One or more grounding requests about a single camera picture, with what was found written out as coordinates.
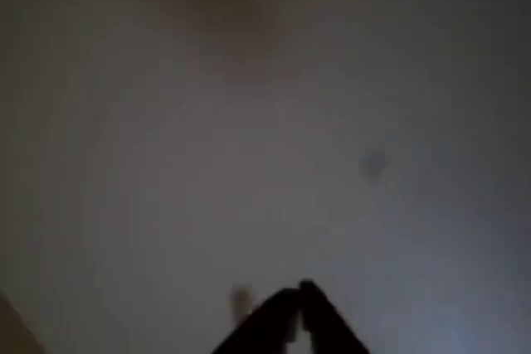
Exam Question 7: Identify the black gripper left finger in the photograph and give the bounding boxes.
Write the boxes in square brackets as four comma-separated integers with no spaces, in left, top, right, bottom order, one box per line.
[210,286,300,354]

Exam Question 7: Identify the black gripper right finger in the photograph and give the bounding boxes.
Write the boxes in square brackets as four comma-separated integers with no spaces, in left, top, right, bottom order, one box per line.
[297,278,371,354]

